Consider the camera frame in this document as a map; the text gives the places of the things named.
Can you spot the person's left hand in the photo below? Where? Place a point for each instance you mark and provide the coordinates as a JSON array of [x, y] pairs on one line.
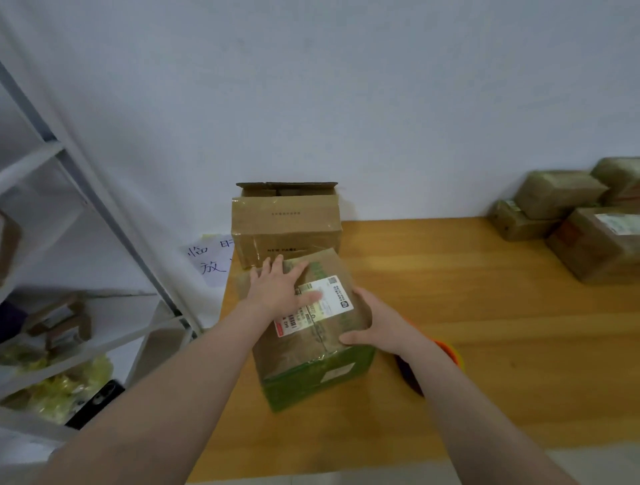
[[275, 292]]

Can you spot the person's right hand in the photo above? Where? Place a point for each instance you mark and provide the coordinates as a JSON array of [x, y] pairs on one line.
[[385, 325]]

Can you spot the stack of cardboard boxes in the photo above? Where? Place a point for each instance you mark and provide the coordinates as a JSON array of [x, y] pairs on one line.
[[285, 225]]

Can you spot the blue orange tape dispenser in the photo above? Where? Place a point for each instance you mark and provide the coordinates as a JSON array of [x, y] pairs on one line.
[[448, 350]]

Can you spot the large green-printed cardboard box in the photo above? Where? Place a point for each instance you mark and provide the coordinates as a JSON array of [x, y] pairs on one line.
[[310, 365]]

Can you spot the box barcode label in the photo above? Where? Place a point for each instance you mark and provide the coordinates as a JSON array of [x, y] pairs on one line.
[[518, 225]]

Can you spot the small open-flap cardboard box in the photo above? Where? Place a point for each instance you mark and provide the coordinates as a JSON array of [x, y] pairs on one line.
[[560, 195]]

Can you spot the cube red-printed cardboard box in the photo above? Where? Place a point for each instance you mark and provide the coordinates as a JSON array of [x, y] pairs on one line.
[[595, 250]]

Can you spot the squat red-printed cardboard box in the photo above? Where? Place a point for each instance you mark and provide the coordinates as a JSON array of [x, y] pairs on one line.
[[620, 180]]

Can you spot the person's left forearm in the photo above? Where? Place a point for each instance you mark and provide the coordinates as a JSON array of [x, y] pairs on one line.
[[150, 410]]

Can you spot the person's right forearm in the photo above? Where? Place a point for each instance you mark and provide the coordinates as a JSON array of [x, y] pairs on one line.
[[490, 425]]

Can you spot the wooden table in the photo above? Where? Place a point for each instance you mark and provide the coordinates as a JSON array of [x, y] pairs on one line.
[[500, 310]]

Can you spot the black mobile phone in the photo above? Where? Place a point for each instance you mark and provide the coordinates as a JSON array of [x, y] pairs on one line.
[[95, 404]]

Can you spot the small open carton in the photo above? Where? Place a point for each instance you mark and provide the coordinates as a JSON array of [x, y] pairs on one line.
[[58, 322]]

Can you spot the grey metal shelf rack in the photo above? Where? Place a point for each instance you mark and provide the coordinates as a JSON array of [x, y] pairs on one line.
[[60, 360]]

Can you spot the yellow plastic bag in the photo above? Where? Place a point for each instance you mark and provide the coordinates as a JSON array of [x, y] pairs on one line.
[[60, 392]]

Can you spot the large worn shelf carton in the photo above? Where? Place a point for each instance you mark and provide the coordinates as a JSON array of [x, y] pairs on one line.
[[8, 248]]

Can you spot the white paper wall sign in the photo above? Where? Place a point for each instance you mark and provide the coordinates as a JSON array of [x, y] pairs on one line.
[[210, 260]]

